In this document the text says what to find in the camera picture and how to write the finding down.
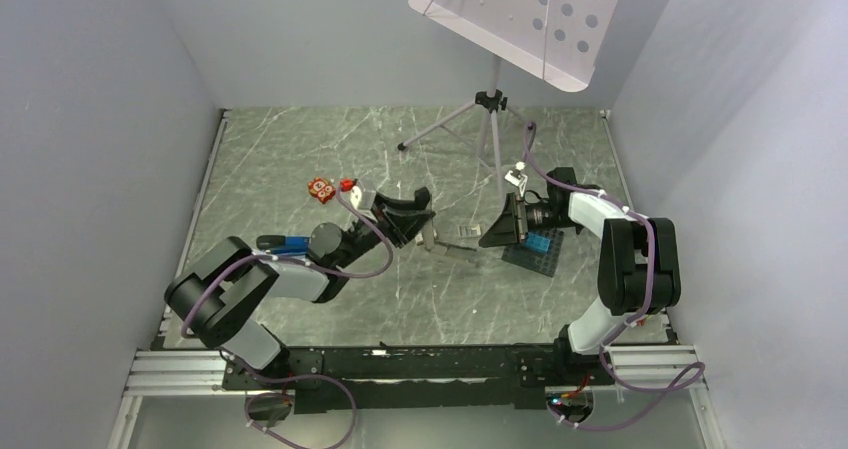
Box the red cartoon eraser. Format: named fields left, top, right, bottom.
left=307, top=177, right=337, bottom=205

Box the black silver stapler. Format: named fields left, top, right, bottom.
left=415, top=221, right=477, bottom=266

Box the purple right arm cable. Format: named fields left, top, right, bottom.
left=520, top=121, right=707, bottom=433

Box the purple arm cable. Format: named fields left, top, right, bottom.
left=520, top=121, right=707, bottom=433
left=180, top=187, right=395, bottom=449

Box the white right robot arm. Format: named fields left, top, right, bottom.
left=479, top=163, right=681, bottom=384

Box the white perforated music stand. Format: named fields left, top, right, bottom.
left=398, top=0, right=619, bottom=194

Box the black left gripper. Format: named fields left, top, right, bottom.
left=336, top=193, right=436, bottom=270

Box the blue black stapler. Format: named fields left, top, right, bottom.
left=256, top=235, right=311, bottom=256

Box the staple box tray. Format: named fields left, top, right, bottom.
left=458, top=225, right=482, bottom=239

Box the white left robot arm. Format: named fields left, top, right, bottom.
left=164, top=181, right=435, bottom=389

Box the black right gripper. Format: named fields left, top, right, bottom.
left=479, top=194, right=579, bottom=248

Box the dark grey lego baseplate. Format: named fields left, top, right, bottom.
left=501, top=229, right=565, bottom=278

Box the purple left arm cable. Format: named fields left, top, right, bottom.
left=180, top=187, right=395, bottom=449

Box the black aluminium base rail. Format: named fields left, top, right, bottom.
left=124, top=339, right=705, bottom=421

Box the blue lego brick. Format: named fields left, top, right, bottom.
left=522, top=233, right=551, bottom=254

